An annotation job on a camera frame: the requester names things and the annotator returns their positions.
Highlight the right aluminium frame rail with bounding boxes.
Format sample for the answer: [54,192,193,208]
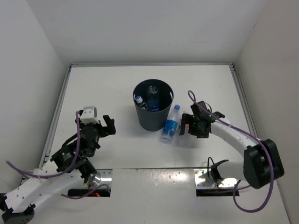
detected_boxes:
[229,63,258,137]

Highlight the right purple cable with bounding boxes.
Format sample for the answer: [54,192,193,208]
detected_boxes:
[188,90,274,213]

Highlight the short blue label bottle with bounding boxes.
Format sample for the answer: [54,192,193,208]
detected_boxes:
[147,85,160,112]

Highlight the left aluminium frame rail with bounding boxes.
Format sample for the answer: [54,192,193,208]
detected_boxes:
[38,64,72,168]

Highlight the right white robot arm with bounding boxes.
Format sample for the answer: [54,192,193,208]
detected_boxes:
[179,101,285,189]

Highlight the metal base plate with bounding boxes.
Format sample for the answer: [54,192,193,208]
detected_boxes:
[84,169,112,189]
[193,168,237,190]

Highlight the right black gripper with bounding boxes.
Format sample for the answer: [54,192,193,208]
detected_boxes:
[180,114,208,139]

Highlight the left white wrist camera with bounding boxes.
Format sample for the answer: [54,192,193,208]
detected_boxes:
[79,106,99,125]

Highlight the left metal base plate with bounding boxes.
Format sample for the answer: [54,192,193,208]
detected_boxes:
[84,169,112,189]

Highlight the tall blue cap bottle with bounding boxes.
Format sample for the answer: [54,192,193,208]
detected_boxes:
[160,105,180,144]

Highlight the black thin cable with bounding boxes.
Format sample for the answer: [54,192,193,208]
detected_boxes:
[206,156,221,187]

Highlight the clear crushed plastic bottle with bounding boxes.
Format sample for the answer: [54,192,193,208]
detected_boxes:
[135,96,149,111]

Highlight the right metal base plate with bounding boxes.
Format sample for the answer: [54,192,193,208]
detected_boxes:
[193,168,237,190]

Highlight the dark grey plastic bin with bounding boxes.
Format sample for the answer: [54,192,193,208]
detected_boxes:
[133,79,174,131]

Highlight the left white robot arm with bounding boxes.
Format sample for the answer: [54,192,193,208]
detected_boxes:
[0,112,116,224]

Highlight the orange white label bottle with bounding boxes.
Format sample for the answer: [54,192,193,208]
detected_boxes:
[177,119,192,147]

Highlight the aluminium frame rail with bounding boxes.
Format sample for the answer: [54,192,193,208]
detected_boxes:
[229,63,258,137]
[38,64,72,168]

